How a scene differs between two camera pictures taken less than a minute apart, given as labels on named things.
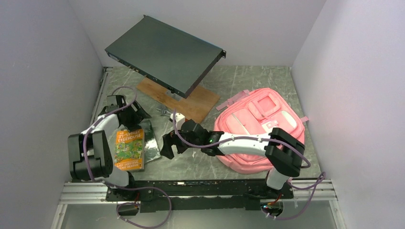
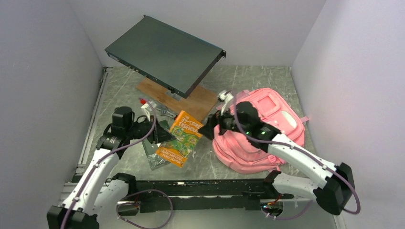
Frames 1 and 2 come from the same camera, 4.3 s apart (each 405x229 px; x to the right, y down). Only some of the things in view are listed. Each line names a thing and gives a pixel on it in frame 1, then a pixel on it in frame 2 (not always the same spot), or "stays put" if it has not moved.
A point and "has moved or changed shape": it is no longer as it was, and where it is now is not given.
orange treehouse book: [129, 152] has moved or changed shape
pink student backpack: [258, 113] stays put
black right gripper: [169, 140] -> [207, 130]
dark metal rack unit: [174, 60] stays put
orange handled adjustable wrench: [166, 112] stays put
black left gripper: [139, 115] -> [159, 134]
